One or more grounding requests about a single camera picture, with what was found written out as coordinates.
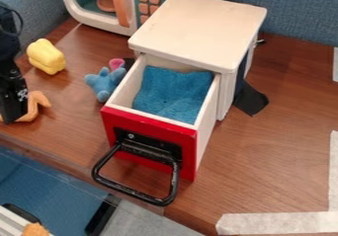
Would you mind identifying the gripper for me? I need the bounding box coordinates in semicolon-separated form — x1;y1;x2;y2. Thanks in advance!
0;2;31;124

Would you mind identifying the drawer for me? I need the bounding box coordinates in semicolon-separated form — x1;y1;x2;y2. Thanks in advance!
89;53;222;207

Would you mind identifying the orange toy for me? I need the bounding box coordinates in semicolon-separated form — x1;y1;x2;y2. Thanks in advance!
0;90;53;123

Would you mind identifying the yellow toy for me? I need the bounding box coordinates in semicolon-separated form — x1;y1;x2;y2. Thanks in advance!
25;38;68;76

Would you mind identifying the blue plush toy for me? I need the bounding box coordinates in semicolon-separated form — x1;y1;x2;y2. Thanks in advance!
83;57;129;104

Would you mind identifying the toy microwave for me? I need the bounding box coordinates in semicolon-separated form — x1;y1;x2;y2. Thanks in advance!
57;0;192;38

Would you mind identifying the blue cloth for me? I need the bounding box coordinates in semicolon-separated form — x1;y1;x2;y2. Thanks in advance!
130;64;217;126

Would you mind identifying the cabinet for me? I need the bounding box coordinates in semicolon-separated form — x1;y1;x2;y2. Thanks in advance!
127;0;270;122

